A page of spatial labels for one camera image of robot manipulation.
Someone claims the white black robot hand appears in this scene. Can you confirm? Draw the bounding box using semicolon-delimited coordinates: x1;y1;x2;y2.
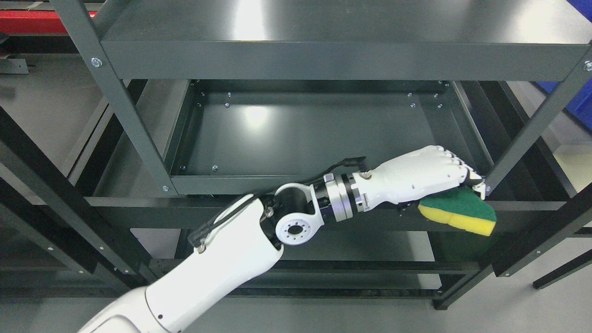
352;145;486;211

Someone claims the green yellow sponge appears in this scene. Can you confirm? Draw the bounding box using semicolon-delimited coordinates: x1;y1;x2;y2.
417;187;497;236

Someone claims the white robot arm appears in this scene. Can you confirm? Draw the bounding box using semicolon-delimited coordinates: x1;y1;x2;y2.
80;157;367;333

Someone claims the dark grey metal shelf unit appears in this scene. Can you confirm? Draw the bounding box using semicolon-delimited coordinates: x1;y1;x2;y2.
1;0;591;310

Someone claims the blue plastic bin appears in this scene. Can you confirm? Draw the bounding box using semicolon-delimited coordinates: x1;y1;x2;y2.
528;0;591;134

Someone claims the red bin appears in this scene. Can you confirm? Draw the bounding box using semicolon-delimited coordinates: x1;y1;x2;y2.
0;9;67;35

